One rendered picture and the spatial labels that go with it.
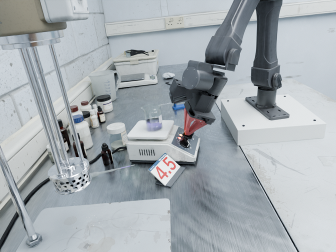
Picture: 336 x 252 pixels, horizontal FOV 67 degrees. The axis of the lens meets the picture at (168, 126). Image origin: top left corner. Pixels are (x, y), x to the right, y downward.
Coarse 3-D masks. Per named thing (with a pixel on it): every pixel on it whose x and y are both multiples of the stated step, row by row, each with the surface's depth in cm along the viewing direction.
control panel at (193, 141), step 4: (180, 128) 81; (176, 132) 78; (180, 132) 79; (176, 136) 76; (180, 136) 76; (192, 136) 80; (196, 136) 81; (172, 140) 73; (176, 140) 74; (188, 140) 77; (192, 140) 78; (196, 140) 79; (176, 144) 72; (192, 144) 76; (196, 144) 77; (180, 148) 71; (184, 148) 72; (188, 148) 73; (192, 148) 74; (188, 152) 71; (192, 152) 72
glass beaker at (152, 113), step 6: (144, 108) 74; (150, 108) 71; (156, 108) 71; (144, 114) 73; (150, 114) 72; (156, 114) 72; (150, 120) 72; (156, 120) 73; (150, 126) 73; (156, 126) 73; (162, 126) 75
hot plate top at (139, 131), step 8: (144, 120) 83; (168, 120) 81; (136, 128) 78; (144, 128) 77; (168, 128) 75; (128, 136) 73; (136, 136) 72; (144, 136) 72; (152, 136) 71; (160, 136) 71
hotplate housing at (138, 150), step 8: (176, 128) 80; (168, 136) 74; (128, 144) 74; (136, 144) 73; (144, 144) 72; (152, 144) 72; (160, 144) 71; (168, 144) 71; (128, 152) 75; (136, 152) 74; (144, 152) 73; (152, 152) 73; (160, 152) 72; (168, 152) 72; (176, 152) 71; (184, 152) 71; (136, 160) 76; (144, 160) 75; (152, 160) 75; (176, 160) 72; (184, 160) 72; (192, 160) 71
